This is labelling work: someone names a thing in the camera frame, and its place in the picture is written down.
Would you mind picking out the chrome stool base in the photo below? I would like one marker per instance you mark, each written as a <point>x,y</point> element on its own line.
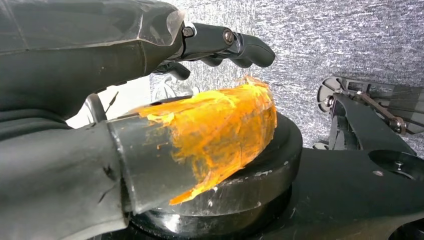
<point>172,89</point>

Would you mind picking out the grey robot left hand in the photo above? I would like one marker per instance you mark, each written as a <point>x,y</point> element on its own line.
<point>82,49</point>

